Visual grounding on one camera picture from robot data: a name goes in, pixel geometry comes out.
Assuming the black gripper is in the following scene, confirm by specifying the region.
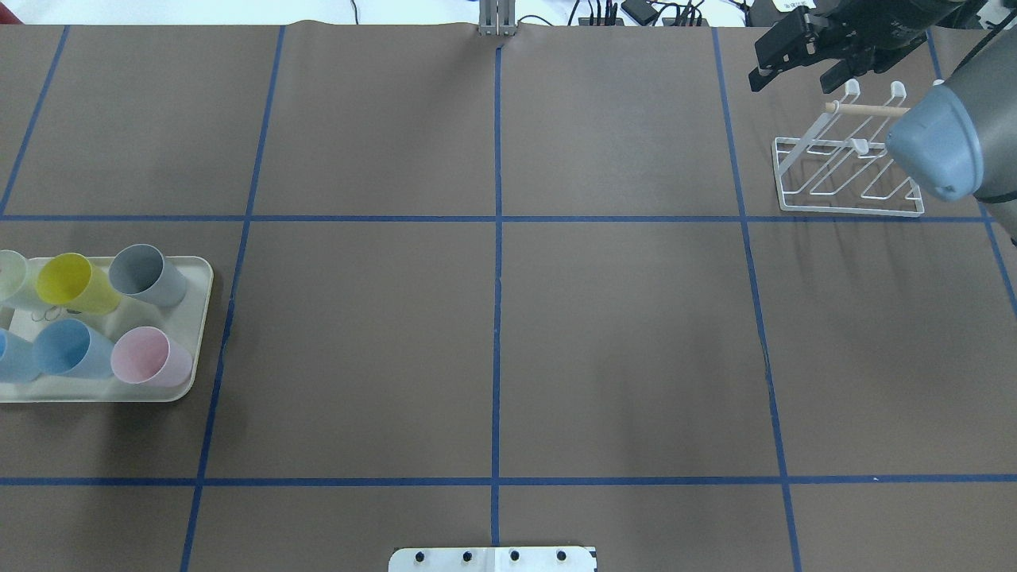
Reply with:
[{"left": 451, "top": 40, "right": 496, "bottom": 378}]
[{"left": 747, "top": 1, "right": 966, "bottom": 94}]

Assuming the yellow cup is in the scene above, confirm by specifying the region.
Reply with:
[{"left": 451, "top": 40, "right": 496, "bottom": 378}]
[{"left": 36, "top": 253, "right": 122, "bottom": 314}]

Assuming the pink cup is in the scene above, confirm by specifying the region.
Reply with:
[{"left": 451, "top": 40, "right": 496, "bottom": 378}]
[{"left": 111, "top": 327, "right": 194, "bottom": 388}]

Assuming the light blue cup far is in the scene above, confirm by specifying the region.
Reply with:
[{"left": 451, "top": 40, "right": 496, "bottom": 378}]
[{"left": 1, "top": 329, "right": 41, "bottom": 385}]

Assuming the light blue cup near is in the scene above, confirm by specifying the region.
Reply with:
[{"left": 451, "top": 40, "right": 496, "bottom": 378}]
[{"left": 32, "top": 319, "right": 114, "bottom": 380}]

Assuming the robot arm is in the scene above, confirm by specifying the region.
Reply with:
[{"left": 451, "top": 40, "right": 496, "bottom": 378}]
[{"left": 747, "top": 1, "right": 1016, "bottom": 235}]

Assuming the white pedestal column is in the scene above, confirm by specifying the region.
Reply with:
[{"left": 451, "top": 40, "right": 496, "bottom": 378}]
[{"left": 388, "top": 546, "right": 598, "bottom": 571}]

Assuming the aluminium frame post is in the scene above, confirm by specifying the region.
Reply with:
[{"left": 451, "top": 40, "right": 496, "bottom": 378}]
[{"left": 477, "top": 0, "right": 518, "bottom": 37}]

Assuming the cream plastic tray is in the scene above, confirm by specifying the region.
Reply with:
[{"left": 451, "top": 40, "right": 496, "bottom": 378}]
[{"left": 1, "top": 256, "right": 215, "bottom": 404}]

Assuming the light blue cup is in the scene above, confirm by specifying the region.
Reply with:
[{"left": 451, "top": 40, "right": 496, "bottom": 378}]
[
  {"left": 32, "top": 319, "right": 114, "bottom": 380},
  {"left": 1, "top": 329, "right": 41, "bottom": 385}
]

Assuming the grey cup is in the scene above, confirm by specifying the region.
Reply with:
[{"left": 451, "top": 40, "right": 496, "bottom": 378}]
[{"left": 108, "top": 244, "right": 188, "bottom": 307}]

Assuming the white wire cup rack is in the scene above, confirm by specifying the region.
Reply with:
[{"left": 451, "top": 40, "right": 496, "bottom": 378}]
[{"left": 771, "top": 79, "right": 926, "bottom": 218}]

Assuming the pale green cup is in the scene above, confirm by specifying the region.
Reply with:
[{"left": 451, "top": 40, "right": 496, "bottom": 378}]
[{"left": 1, "top": 249, "right": 51, "bottom": 314}]

